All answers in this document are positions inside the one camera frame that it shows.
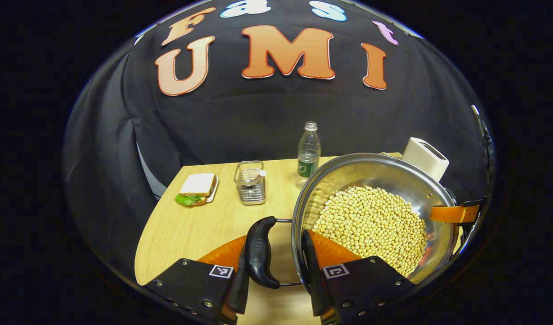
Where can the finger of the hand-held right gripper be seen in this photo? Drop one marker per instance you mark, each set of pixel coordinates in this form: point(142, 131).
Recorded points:
point(452, 213)

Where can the white box appliance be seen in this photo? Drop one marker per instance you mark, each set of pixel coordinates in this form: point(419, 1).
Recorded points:
point(424, 158)

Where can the sandwich with lettuce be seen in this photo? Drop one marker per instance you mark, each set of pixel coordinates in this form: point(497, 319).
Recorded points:
point(196, 187)

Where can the dark metal stand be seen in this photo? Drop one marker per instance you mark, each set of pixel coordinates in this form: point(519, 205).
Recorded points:
point(483, 131)

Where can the pile of soybeans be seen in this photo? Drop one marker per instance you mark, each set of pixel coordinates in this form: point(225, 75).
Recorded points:
point(375, 225)

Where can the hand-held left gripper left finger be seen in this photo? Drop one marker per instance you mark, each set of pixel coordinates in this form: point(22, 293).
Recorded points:
point(238, 289)

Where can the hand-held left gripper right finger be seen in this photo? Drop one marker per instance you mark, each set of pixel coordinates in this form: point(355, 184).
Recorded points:
point(312, 271)

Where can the clear plastic water bottle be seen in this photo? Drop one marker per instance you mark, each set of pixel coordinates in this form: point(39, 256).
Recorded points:
point(309, 155)

